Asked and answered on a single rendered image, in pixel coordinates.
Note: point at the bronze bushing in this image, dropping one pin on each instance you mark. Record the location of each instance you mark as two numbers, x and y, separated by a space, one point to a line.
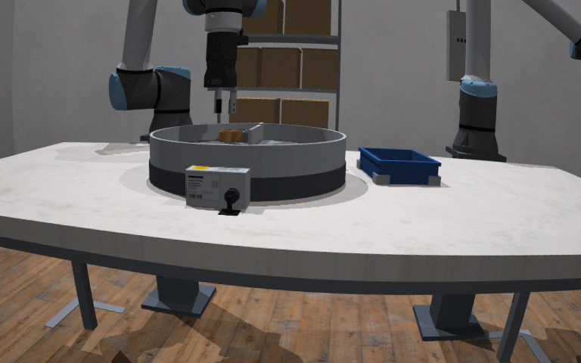
225 136
239 136

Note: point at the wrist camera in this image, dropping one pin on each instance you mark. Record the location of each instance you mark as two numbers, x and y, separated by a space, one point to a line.
243 38

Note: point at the brown cardboard box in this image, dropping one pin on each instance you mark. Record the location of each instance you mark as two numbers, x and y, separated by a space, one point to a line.
304 112
319 69
248 67
255 110
308 17
280 67
263 17

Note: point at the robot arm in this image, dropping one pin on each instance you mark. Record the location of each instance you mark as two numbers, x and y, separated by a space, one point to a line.
137 35
478 40

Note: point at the grey control box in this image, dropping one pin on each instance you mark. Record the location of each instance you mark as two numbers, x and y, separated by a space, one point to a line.
215 185

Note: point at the blue crate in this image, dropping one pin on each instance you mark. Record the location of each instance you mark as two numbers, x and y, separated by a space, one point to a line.
401 168

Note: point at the metal shelf unit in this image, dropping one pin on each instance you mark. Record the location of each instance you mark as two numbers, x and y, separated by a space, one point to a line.
290 39

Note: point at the grey wall panel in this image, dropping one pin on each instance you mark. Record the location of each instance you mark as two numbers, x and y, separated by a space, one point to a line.
453 45

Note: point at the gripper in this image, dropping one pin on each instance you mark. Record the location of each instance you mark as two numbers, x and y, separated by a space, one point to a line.
222 60

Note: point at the white table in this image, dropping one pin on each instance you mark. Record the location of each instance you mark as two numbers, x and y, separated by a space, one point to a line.
421 225

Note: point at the grey turntable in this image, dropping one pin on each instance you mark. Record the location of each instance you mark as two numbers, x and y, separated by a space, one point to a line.
295 155

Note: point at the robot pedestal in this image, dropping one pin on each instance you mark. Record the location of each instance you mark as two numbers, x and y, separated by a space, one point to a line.
451 310
178 295

